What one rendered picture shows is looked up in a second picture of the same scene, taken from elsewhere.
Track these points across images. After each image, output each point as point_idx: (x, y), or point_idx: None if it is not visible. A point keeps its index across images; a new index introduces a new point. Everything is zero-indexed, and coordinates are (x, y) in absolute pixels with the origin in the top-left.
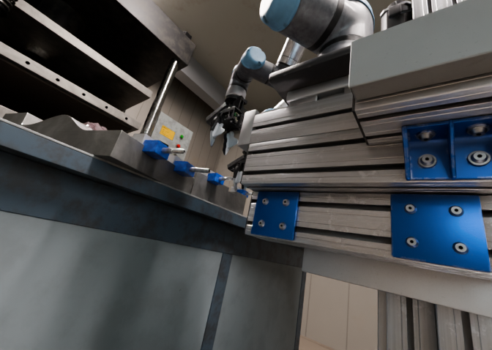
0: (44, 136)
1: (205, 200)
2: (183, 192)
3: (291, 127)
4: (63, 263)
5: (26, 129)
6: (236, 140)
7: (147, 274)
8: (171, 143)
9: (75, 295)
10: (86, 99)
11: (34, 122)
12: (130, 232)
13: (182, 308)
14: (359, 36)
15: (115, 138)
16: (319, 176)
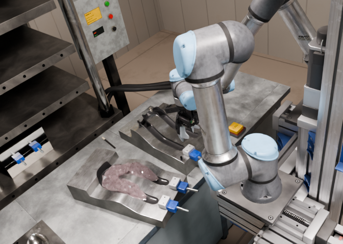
0: (143, 238)
1: (197, 181)
2: (187, 193)
3: (237, 209)
4: (162, 237)
5: (139, 242)
6: (198, 127)
7: (186, 212)
8: (103, 21)
9: (170, 236)
10: (29, 77)
11: (90, 189)
12: (173, 213)
13: (204, 203)
14: (265, 181)
15: (161, 223)
16: (251, 232)
